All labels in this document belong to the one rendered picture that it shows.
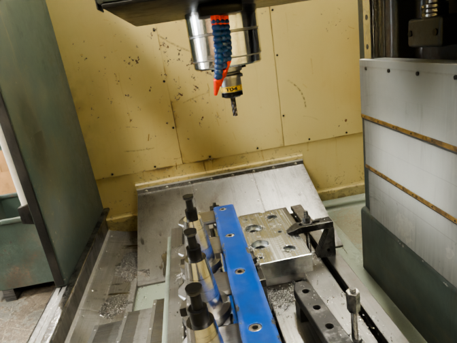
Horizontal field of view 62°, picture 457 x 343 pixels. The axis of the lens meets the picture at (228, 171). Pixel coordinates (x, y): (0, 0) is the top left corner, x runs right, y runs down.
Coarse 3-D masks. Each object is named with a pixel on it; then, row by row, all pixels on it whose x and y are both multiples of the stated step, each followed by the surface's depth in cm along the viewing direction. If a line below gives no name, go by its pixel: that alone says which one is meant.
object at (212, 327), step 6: (210, 312) 35; (210, 318) 34; (186, 324) 34; (210, 324) 34; (216, 324) 34; (186, 330) 34; (192, 330) 33; (198, 330) 33; (204, 330) 33; (210, 330) 33; (216, 330) 34; (192, 336) 33; (198, 336) 33; (204, 336) 33; (210, 336) 33; (216, 336) 34; (192, 342) 34; (198, 342) 33; (204, 342) 33; (210, 342) 33; (216, 342) 34; (222, 342) 35
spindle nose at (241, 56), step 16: (192, 16) 80; (240, 16) 79; (256, 16) 83; (192, 32) 82; (208, 32) 79; (240, 32) 79; (256, 32) 83; (192, 48) 84; (208, 48) 80; (240, 48) 80; (256, 48) 83; (208, 64) 82; (240, 64) 81
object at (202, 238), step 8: (200, 216) 55; (184, 224) 55; (192, 224) 54; (200, 224) 54; (200, 232) 54; (184, 240) 56; (200, 240) 55; (208, 240) 56; (208, 248) 55; (208, 256) 55
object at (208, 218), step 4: (204, 212) 75; (208, 212) 75; (212, 212) 74; (184, 216) 75; (204, 216) 73; (208, 216) 73; (212, 216) 73; (180, 220) 73; (204, 220) 72; (208, 220) 71; (212, 220) 71; (180, 224) 72; (204, 224) 71; (208, 224) 71; (212, 224) 71
